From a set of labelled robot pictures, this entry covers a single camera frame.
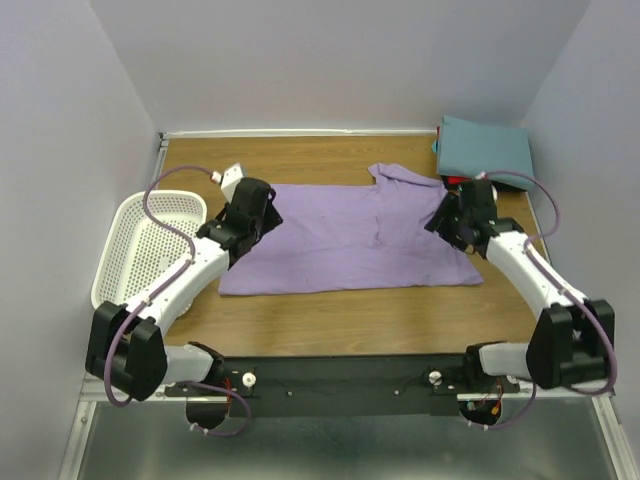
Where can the folded teal t shirt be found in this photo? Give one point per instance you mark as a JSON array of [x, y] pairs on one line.
[[466, 148]]

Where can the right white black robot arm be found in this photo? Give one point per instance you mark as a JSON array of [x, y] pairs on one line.
[[572, 345]]

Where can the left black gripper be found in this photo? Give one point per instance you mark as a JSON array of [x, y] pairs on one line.
[[273, 219]]

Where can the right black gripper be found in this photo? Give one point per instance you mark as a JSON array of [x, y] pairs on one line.
[[449, 206]]

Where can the folded red t shirt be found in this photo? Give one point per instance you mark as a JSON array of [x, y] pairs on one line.
[[453, 182]]

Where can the aluminium extrusion rail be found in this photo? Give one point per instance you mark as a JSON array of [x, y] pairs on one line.
[[93, 391]]

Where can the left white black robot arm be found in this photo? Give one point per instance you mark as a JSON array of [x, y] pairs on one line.
[[126, 344]]

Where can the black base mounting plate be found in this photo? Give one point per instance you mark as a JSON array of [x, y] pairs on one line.
[[363, 385]]

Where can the purple t shirt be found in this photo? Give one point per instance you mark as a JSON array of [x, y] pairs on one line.
[[336, 238]]

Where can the white perforated plastic basket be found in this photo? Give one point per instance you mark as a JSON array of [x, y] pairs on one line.
[[137, 250]]

